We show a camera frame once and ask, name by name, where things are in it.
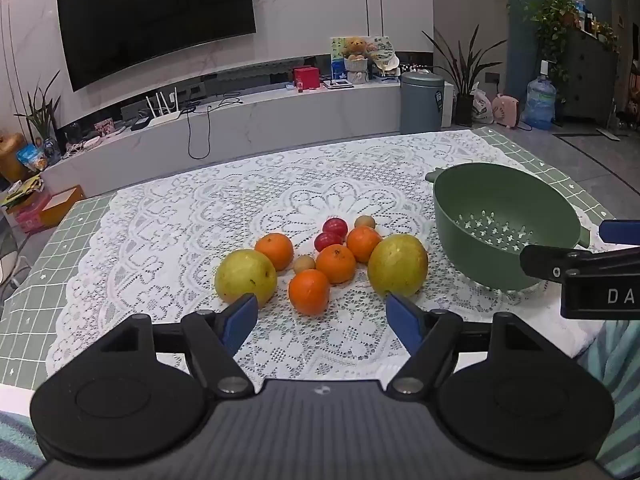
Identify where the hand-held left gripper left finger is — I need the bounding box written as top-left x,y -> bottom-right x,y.
95,292 -> 260,396

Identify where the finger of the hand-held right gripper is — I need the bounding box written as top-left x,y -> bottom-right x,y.
520,244 -> 640,282
599,219 -> 640,244

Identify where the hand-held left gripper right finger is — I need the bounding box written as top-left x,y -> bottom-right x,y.
385,292 -> 548,396

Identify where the yellow-green pear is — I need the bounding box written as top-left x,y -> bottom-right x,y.
215,249 -> 278,309
367,234 -> 429,299

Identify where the orange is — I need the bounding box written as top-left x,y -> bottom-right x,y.
288,269 -> 332,316
346,226 -> 383,264
315,243 -> 357,285
255,232 -> 295,272

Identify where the green colander bowl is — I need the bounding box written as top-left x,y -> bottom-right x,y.
425,162 -> 592,292

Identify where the teal striped cloth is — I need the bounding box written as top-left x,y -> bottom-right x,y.
575,319 -> 640,480
0,410 -> 47,480

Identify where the blue water jug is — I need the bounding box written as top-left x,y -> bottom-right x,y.
525,75 -> 557,130

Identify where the dark green cabinet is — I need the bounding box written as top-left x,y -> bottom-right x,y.
557,27 -> 621,123

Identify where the pink heater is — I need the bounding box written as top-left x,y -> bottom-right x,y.
492,94 -> 523,128

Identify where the white plastic bag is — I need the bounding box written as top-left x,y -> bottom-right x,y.
470,89 -> 495,125

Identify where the white lace tablecloth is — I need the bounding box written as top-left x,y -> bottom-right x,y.
45,130 -> 601,397

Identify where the green checked tablecloth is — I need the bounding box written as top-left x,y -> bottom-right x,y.
0,125 -> 640,397

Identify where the grey trash can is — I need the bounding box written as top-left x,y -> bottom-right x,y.
400,71 -> 446,135

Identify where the long-leaf potted plant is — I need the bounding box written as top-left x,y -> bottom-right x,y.
422,25 -> 508,127

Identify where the orange cardboard box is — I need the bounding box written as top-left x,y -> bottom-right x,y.
10,185 -> 86,233

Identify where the white marble media console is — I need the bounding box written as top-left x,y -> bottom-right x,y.
40,80 -> 453,199

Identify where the trailing ivy plant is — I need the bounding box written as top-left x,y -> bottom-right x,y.
522,0 -> 581,83

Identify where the white router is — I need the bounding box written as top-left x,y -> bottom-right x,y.
146,87 -> 182,126

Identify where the red box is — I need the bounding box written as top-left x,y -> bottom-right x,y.
293,66 -> 321,92

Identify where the pile of green papers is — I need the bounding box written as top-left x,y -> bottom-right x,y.
2,175 -> 43,208

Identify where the blue snack bag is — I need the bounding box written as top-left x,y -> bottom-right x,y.
16,144 -> 48,171

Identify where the teddy bear gift set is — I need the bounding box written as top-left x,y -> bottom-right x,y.
330,36 -> 397,81

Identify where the brown teddy bear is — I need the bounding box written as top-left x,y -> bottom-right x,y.
342,36 -> 371,61

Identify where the potted plant in glass vase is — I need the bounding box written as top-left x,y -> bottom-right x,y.
15,71 -> 63,161

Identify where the golden vase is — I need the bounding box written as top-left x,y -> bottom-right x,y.
0,132 -> 28,181

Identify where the black curved television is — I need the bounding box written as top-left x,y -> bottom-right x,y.
56,0 -> 257,92

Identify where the black cable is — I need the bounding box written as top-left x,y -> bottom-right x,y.
187,99 -> 246,160

